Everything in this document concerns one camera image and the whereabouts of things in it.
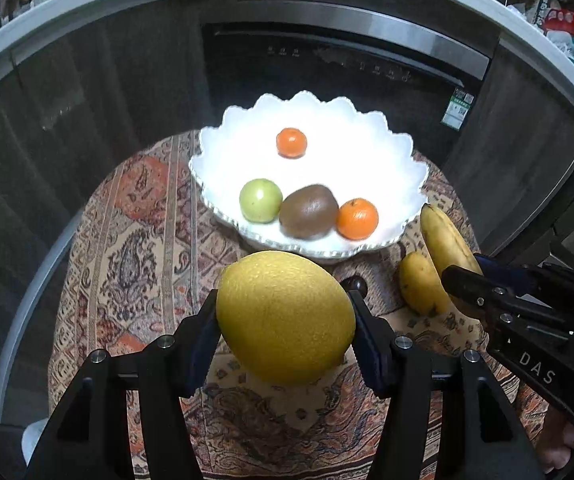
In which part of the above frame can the large yellow citrus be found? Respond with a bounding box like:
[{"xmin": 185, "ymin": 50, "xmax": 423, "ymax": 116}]
[{"xmin": 215, "ymin": 251, "xmax": 357, "ymax": 387}]

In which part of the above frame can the brown kiwi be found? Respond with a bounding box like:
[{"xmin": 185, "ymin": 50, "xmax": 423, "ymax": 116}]
[{"xmin": 279, "ymin": 184, "xmax": 340, "ymax": 240}]

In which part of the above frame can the orange tangerine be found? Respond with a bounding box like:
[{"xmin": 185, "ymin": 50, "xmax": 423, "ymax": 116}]
[
  {"xmin": 276, "ymin": 127, "xmax": 309, "ymax": 159},
  {"xmin": 336, "ymin": 198, "xmax": 380, "ymax": 240}
]

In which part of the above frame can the patterned paisley tablecloth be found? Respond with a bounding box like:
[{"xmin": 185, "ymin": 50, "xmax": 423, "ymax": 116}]
[{"xmin": 47, "ymin": 130, "xmax": 552, "ymax": 480}]

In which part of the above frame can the green apple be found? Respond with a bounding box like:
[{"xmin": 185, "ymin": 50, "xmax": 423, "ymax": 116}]
[{"xmin": 239, "ymin": 178, "xmax": 284, "ymax": 224}]

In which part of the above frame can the person's right hand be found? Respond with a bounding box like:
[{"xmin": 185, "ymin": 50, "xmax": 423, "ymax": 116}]
[{"xmin": 537, "ymin": 405, "xmax": 574, "ymax": 476}]

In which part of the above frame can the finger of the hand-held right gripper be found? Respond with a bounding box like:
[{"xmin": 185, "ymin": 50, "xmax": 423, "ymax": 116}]
[
  {"xmin": 440, "ymin": 264, "xmax": 574, "ymax": 333},
  {"xmin": 473, "ymin": 254, "xmax": 574, "ymax": 293}
]

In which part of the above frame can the white scalloped bowl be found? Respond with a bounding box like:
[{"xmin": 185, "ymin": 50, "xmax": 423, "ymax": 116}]
[{"xmin": 188, "ymin": 91, "xmax": 428, "ymax": 261}]

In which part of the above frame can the yellow mango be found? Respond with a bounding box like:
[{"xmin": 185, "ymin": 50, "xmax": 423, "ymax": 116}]
[{"xmin": 399, "ymin": 252, "xmax": 450, "ymax": 316}]

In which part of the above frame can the yellow banana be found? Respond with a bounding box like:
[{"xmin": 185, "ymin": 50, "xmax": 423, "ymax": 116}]
[{"xmin": 419, "ymin": 203, "xmax": 485, "ymax": 306}]

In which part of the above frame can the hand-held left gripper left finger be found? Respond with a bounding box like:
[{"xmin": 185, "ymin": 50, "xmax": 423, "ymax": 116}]
[{"xmin": 24, "ymin": 289, "xmax": 223, "ymax": 480}]

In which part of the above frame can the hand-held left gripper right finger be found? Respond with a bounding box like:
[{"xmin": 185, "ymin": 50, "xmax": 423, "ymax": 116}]
[{"xmin": 347, "ymin": 290, "xmax": 548, "ymax": 480}]

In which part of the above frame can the dark wood cabinet door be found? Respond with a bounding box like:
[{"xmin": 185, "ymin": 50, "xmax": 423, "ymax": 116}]
[
  {"xmin": 0, "ymin": 50, "xmax": 118, "ymax": 421},
  {"xmin": 442, "ymin": 45, "xmax": 574, "ymax": 256},
  {"xmin": 12, "ymin": 0, "xmax": 213, "ymax": 161}
]

